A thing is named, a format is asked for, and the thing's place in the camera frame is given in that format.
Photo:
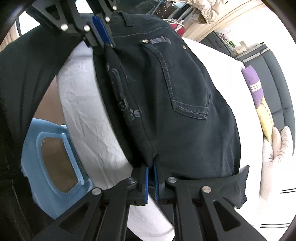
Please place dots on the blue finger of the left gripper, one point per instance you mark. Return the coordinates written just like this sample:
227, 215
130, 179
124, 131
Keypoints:
96, 16
62, 17

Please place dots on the white wardrobe with black handles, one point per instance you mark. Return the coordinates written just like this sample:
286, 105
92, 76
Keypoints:
272, 213

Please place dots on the beige puffer jacket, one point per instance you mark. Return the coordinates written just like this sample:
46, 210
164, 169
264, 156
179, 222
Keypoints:
205, 11

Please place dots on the light blue plastic stool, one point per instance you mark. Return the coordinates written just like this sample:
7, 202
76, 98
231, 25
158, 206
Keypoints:
49, 160

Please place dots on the dark grey nightstand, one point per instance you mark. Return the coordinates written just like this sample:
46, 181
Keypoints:
214, 41

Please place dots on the purple patterned pillow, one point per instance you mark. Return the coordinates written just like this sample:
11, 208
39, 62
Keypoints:
254, 84

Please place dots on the yellow patterned pillow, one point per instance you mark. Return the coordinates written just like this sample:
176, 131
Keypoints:
266, 119

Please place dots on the dark grey padded headboard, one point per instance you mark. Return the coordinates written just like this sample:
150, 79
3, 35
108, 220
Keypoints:
274, 84

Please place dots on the black denim pants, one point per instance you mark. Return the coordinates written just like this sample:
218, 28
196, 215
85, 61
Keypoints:
164, 107

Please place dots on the beige curtain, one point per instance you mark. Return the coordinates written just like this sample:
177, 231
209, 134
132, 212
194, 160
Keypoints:
198, 32

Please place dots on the bed with white sheet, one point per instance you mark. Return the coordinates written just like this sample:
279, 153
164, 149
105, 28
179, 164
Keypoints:
94, 138

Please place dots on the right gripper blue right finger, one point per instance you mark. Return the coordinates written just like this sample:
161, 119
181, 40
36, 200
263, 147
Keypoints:
205, 209

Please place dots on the red and white bag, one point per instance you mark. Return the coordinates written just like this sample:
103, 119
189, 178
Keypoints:
178, 26

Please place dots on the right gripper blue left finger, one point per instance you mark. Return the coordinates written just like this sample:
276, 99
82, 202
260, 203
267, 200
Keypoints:
100, 214

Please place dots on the folded cream duvet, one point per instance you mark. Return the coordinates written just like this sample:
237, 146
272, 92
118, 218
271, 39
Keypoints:
276, 155

